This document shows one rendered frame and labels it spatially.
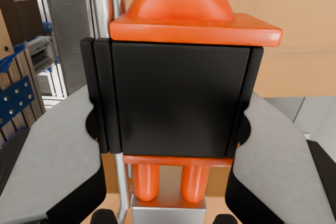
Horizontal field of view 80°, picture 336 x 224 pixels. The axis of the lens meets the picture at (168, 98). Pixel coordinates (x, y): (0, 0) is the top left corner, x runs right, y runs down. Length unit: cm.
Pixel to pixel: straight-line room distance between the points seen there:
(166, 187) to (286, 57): 81
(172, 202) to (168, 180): 2
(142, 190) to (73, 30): 112
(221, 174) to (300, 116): 148
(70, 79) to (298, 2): 118
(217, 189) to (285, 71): 64
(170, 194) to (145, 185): 3
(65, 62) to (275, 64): 108
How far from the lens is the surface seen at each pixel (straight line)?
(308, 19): 92
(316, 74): 103
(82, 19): 121
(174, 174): 20
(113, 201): 46
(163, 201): 19
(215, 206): 47
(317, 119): 200
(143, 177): 16
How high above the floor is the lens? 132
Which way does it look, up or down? 60 degrees down
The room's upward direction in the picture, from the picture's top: 179 degrees counter-clockwise
